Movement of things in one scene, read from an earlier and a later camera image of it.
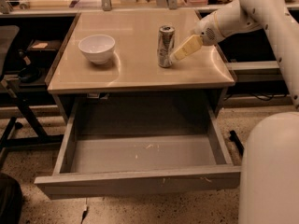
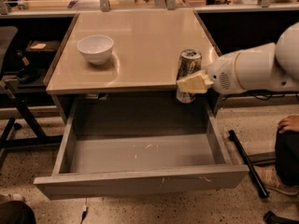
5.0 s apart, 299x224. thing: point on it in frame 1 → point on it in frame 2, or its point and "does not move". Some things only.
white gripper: x=206 y=31 → x=221 y=75
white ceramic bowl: x=97 y=48 does not move
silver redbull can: x=165 y=45 → x=189 y=64
